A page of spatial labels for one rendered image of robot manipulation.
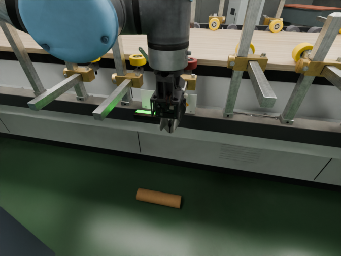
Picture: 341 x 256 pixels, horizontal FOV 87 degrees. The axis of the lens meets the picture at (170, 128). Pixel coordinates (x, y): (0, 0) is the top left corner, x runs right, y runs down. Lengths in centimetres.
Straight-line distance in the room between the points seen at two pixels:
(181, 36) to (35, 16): 24
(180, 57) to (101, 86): 89
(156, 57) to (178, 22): 8
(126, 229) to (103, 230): 14
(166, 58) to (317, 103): 95
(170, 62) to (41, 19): 23
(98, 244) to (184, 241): 51
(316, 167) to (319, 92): 57
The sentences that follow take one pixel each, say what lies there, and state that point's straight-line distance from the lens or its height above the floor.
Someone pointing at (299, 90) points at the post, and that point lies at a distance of 86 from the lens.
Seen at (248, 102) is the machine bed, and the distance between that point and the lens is 109.
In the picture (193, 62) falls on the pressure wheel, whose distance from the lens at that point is 86.
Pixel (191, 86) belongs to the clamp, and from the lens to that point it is 78.
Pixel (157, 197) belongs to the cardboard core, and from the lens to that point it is 127.
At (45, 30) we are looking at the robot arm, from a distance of 26.
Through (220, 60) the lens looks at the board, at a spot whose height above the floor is 90.
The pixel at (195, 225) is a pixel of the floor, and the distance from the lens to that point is 128.
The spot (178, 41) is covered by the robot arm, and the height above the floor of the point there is 109.
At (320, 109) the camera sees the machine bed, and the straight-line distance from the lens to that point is 123.
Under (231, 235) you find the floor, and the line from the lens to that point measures 130.
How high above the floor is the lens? 117
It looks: 39 degrees down
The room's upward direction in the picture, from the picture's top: straight up
